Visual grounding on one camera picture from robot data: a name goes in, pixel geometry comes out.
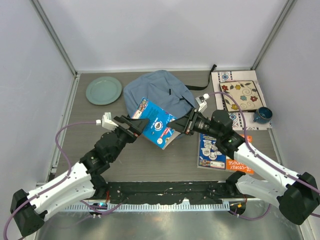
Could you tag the floral square plate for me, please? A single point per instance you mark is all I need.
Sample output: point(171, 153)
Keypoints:
point(245, 93)

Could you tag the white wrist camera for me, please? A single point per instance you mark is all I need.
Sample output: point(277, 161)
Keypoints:
point(202, 102)
point(106, 122)

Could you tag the blue illustrated book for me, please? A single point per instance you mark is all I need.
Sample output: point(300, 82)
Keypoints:
point(209, 157)

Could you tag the slotted cable duct rail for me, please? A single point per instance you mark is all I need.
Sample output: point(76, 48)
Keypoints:
point(185, 206)

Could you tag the orange 78-storey treehouse book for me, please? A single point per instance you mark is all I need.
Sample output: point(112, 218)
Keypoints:
point(234, 165)

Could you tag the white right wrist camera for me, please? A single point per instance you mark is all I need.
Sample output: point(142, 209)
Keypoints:
point(202, 102)

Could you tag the yellow 130-storey treehouse book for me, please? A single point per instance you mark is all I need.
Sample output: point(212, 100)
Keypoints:
point(156, 130)

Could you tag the light blue backpack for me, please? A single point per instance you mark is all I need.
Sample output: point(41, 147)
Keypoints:
point(163, 89)

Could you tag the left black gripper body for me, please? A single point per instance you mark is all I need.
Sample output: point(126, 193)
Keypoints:
point(124, 136)

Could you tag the dark blue mug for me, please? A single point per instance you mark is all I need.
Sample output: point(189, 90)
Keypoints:
point(262, 115)

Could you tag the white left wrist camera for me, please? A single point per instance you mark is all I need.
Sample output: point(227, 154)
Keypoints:
point(106, 122)

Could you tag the teal round plate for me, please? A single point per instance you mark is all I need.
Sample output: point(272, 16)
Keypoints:
point(103, 90)

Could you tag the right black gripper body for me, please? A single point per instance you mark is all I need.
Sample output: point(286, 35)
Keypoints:
point(197, 123)

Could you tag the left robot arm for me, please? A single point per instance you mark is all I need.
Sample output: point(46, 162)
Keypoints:
point(30, 210)

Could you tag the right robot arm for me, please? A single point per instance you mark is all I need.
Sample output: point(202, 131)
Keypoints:
point(295, 195)

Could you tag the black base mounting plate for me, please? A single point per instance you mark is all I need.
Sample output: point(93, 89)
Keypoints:
point(169, 192)

